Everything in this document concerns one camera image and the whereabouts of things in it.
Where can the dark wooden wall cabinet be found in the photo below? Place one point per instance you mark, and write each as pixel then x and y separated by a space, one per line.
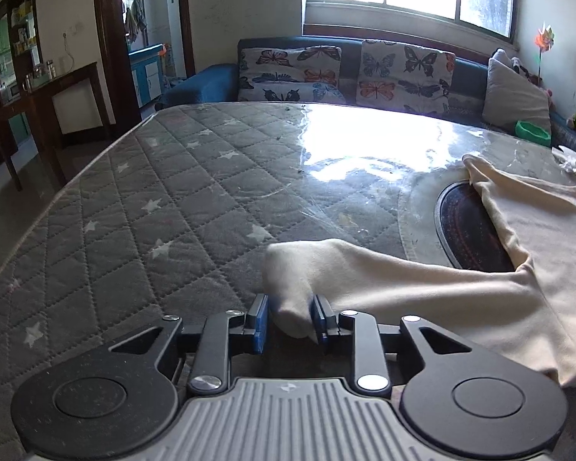
pixel 9 38

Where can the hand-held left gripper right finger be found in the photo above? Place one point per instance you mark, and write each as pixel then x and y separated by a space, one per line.
pixel 322 319

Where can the cream knit shirt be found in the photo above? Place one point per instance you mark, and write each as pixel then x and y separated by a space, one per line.
pixel 533 249

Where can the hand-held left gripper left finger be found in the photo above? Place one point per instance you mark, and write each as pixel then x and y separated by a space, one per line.
pixel 258 321

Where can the green plastic bowl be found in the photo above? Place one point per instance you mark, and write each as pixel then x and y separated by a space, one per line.
pixel 533 132

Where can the blue cabinet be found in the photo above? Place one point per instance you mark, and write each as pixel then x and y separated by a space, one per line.
pixel 146 74

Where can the grey pillow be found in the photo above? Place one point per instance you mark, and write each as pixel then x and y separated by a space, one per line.
pixel 513 96

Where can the colourful pinwheel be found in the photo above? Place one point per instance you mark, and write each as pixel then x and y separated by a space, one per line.
pixel 545 38

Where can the grey quilted star table cover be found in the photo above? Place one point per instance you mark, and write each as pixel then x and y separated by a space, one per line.
pixel 149 211

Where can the dark wooden door frame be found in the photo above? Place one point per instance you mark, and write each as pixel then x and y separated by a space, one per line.
pixel 110 33

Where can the round black induction cooktop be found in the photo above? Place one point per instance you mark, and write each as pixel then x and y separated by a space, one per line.
pixel 461 230

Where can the black and white plush toy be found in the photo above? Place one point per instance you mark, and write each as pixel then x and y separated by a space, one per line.
pixel 525 69

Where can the butterfly print cushion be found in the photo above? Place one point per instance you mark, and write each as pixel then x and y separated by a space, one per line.
pixel 288 72
pixel 403 72

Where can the hanging clothes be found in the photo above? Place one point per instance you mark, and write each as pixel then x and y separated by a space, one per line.
pixel 135 19

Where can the dark wooden sideboard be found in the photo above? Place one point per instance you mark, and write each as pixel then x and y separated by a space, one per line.
pixel 38 101

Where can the clear plastic bag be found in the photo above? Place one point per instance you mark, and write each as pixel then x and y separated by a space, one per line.
pixel 571 161

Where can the white board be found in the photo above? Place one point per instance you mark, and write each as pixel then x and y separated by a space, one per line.
pixel 77 105

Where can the blue sofa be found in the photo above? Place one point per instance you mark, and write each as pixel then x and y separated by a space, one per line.
pixel 211 84

